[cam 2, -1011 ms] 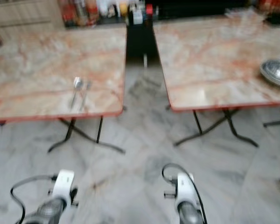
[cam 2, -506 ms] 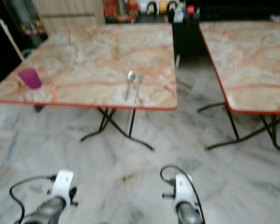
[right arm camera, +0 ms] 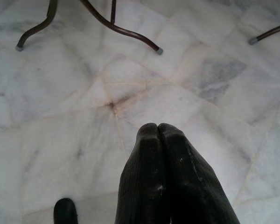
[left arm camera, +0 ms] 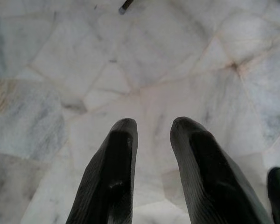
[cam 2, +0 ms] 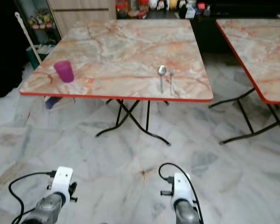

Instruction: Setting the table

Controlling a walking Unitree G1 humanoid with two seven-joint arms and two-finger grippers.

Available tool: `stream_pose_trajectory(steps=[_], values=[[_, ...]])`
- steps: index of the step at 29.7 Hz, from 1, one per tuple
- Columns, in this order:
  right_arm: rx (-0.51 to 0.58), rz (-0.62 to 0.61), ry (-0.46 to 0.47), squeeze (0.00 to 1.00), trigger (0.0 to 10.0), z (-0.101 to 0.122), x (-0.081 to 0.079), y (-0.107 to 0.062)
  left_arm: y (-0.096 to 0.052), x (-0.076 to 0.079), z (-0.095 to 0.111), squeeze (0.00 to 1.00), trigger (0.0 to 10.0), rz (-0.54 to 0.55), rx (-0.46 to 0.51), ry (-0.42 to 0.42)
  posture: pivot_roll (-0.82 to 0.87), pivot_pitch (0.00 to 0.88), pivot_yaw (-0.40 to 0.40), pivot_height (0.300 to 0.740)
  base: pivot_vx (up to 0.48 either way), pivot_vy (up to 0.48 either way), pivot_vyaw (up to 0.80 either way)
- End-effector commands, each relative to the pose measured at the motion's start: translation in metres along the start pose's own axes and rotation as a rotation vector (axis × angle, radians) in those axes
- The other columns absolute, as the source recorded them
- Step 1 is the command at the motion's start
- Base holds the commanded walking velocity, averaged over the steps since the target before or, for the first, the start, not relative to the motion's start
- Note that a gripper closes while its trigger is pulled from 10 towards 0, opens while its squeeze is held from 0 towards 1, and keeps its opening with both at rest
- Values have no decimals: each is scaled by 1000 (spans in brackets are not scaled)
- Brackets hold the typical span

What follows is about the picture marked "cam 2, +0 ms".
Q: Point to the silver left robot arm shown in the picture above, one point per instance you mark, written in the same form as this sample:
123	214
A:
46	210

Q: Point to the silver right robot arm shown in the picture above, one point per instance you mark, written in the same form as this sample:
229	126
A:
186	213

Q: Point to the small blue plastic item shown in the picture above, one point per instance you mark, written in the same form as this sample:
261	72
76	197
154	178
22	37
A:
52	102

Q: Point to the silver metal fork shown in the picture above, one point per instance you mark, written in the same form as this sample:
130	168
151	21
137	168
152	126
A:
171	81

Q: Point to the silver metal spoon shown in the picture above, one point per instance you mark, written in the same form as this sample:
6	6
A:
162	70

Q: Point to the purple plastic cup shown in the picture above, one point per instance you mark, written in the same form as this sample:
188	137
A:
64	72

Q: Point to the large marble pattern folding table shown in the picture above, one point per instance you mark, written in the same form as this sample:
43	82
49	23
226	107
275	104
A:
121	53

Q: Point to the glass display cabinet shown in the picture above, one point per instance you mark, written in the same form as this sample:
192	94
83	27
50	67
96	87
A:
39	35

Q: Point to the light wood sideboard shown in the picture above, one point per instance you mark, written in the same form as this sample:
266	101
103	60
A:
81	16

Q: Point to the small white box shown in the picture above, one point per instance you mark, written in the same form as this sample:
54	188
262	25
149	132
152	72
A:
190	12

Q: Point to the tall red-lidded clear plastic jar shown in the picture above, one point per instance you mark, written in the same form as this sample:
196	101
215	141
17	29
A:
143	8

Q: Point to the small red box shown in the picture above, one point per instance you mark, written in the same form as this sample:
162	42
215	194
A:
201	6

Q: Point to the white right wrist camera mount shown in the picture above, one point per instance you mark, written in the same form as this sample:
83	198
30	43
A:
181	189

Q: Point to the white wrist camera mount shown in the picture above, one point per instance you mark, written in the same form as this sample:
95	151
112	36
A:
61	179
181	189

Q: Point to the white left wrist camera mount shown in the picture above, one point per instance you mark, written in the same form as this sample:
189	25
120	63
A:
61	179

